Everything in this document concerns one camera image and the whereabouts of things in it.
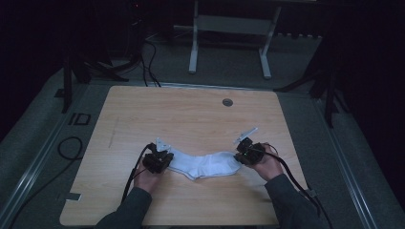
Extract person's right hand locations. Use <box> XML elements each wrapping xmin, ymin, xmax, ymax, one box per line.
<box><xmin>250</xmin><ymin>142</ymin><xmax>285</xmax><ymax>182</ymax></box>

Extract right hand-held gripper black cable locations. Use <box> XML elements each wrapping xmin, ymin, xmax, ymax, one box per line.
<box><xmin>263</xmin><ymin>151</ymin><xmax>333</xmax><ymax>229</ymax></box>

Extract black looped floor cable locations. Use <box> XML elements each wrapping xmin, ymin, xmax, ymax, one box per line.
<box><xmin>8</xmin><ymin>135</ymin><xmax>84</xmax><ymax>229</ymax></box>

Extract black tape floor mark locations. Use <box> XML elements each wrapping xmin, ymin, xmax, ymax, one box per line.
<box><xmin>67</xmin><ymin>112</ymin><xmax>93</xmax><ymax>126</ymax></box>

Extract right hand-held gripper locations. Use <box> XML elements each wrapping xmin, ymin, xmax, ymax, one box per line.
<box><xmin>232</xmin><ymin>127</ymin><xmax>267</xmax><ymax>166</ymax></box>

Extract black metal stand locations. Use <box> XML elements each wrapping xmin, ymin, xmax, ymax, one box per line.
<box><xmin>53</xmin><ymin>44</ymin><xmax>130</xmax><ymax>115</ymax></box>
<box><xmin>272</xmin><ymin>60</ymin><xmax>350</xmax><ymax>129</ymax></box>

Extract left hand-held gripper black cable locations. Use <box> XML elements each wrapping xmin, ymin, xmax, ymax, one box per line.
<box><xmin>120</xmin><ymin>143</ymin><xmax>153</xmax><ymax>203</ymax></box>

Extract white desk frame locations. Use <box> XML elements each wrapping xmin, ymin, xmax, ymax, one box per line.
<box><xmin>187</xmin><ymin>0</ymin><xmax>283</xmax><ymax>80</ymax></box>

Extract person's left hand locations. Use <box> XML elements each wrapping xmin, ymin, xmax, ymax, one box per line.
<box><xmin>133</xmin><ymin>165</ymin><xmax>164</xmax><ymax>196</ymax></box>

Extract white sock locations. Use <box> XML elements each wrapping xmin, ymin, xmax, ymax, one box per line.
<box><xmin>167</xmin><ymin>148</ymin><xmax>244</xmax><ymax>181</ymax></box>

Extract black cables at stand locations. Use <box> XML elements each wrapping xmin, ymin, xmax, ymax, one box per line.
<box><xmin>139</xmin><ymin>34</ymin><xmax>162</xmax><ymax>88</ymax></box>

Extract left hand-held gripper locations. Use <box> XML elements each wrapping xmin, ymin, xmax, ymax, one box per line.
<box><xmin>141</xmin><ymin>136</ymin><xmax>175</xmax><ymax>175</ymax></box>

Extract hand-held gripper black cable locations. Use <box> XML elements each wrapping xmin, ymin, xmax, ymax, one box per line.
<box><xmin>120</xmin><ymin>143</ymin><xmax>153</xmax><ymax>203</ymax></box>
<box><xmin>263</xmin><ymin>151</ymin><xmax>333</xmax><ymax>229</ymax></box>

